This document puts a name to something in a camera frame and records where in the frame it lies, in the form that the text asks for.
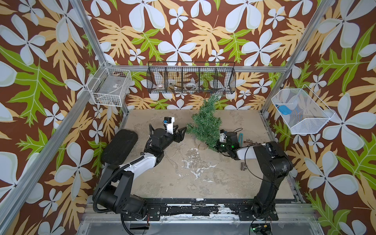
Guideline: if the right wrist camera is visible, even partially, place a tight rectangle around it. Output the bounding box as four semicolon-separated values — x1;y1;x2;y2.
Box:
219;132;227;143

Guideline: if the teal plastic tool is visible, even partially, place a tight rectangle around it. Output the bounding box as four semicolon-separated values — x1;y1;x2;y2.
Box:
239;133;243;147

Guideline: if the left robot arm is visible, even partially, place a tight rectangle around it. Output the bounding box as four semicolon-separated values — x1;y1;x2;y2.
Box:
93;125;187;219

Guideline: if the white wire basket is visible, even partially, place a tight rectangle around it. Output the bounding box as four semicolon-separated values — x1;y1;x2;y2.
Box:
88;63;132;107
271;85;335;135

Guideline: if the small metal fitting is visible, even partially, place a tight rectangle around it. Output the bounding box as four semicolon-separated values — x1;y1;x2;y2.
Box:
240;163;247;171

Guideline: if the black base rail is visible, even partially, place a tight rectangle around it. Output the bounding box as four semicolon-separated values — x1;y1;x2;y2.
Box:
120;197;280;221

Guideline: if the white wire basket left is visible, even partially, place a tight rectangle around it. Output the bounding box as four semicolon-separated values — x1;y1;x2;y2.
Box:
88;63;132;107

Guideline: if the white wire basket right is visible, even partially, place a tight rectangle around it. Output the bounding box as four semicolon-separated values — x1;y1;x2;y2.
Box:
271;85;335;135

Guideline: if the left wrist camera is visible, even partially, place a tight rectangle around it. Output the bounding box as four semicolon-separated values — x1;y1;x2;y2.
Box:
163;117;175;135

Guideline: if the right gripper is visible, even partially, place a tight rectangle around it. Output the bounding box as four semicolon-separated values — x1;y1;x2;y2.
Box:
205;139;231;154

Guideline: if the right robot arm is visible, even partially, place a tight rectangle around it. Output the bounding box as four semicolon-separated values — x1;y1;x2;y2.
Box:
215;130;293;219

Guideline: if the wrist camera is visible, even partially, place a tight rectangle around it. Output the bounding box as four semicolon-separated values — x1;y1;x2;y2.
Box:
219;132;227;143
163;117;175;135

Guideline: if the small green christmas tree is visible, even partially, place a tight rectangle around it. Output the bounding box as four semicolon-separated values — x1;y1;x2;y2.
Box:
187;95;222;150

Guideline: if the black wire basket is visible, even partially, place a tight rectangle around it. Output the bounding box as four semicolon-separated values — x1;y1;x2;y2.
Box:
146;61;237;96

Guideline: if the black zipper case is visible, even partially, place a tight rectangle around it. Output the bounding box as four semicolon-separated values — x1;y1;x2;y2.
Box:
102;129;138;165

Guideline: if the blue object in basket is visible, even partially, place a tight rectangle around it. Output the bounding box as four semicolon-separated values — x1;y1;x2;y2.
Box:
277;105;292;115

